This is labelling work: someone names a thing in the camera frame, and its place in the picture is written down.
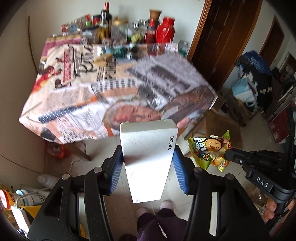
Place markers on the dark wooden door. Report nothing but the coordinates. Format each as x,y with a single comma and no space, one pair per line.
221,36

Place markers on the red sauce squeeze bottle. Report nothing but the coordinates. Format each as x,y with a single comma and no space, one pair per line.
150,33

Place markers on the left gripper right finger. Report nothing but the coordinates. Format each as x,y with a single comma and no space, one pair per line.
204,216

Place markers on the yellow green snack bag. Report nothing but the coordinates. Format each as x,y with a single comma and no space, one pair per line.
210,150

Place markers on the person's right hand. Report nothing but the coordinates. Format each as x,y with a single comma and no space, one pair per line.
271,207

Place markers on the brown clay vase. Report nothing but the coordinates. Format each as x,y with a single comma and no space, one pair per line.
154,14

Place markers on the gold lid plastic jar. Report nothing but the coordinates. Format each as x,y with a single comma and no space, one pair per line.
119,32

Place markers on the wooden stool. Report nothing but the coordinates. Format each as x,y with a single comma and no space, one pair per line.
212,123

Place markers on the red wine bottle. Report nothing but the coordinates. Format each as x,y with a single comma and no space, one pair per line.
108,17

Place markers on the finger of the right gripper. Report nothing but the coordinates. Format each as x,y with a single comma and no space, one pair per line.
237,156

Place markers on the white TFOOD carton box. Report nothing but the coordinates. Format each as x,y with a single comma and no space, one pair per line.
148,149

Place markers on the newspaper print tablecloth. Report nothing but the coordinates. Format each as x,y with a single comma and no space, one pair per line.
86,92

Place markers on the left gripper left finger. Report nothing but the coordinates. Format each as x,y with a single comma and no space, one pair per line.
100,182

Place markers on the red thermos jug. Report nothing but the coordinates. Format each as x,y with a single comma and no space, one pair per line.
165,31

